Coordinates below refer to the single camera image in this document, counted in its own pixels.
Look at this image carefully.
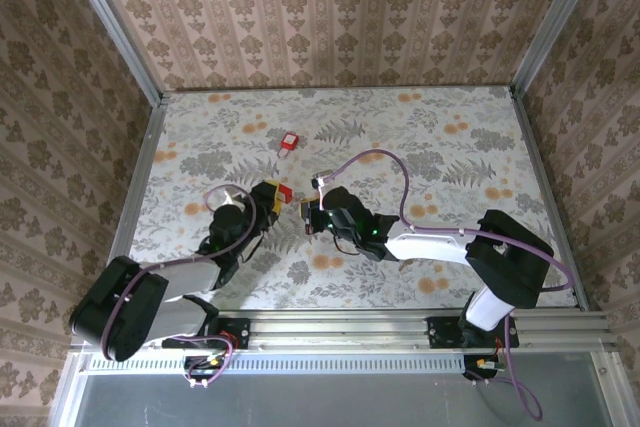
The aluminium frame rail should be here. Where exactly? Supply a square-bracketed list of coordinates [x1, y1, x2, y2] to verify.
[69, 309, 621, 354]

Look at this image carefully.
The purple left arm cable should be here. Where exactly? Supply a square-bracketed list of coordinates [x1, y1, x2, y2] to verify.
[101, 184, 259, 389]

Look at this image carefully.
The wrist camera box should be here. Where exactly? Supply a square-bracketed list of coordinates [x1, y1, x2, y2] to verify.
[309, 171, 332, 198]
[218, 185, 250, 214]

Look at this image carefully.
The aluminium frame post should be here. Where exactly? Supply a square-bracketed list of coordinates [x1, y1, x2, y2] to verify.
[58, 0, 167, 107]
[509, 0, 610, 98]

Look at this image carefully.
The grey metal panel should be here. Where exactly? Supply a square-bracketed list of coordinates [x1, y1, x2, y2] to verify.
[47, 352, 640, 427]

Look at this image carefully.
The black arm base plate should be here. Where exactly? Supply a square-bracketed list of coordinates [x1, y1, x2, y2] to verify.
[426, 315, 520, 350]
[161, 317, 251, 350]

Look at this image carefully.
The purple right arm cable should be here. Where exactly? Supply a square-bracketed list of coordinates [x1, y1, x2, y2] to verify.
[317, 148, 574, 422]

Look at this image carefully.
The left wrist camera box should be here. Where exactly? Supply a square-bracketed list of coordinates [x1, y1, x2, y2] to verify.
[218, 185, 250, 214]

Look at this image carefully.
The slotted white cable duct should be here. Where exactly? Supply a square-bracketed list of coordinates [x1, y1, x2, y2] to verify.
[79, 350, 471, 374]

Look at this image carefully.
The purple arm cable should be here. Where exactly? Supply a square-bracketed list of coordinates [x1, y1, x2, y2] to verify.
[101, 184, 259, 389]
[317, 148, 574, 422]

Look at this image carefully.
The floral patterned table cover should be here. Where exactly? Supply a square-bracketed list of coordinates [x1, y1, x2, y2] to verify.
[117, 86, 584, 311]

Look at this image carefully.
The aluminium table side rail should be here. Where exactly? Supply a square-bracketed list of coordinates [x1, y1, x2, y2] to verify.
[93, 96, 166, 313]
[509, 88, 591, 311]

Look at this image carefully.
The black connector box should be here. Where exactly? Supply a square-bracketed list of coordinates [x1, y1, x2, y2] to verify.
[182, 354, 225, 382]
[462, 354, 504, 382]

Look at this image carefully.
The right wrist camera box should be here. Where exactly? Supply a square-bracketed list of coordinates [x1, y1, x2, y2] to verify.
[309, 171, 332, 198]

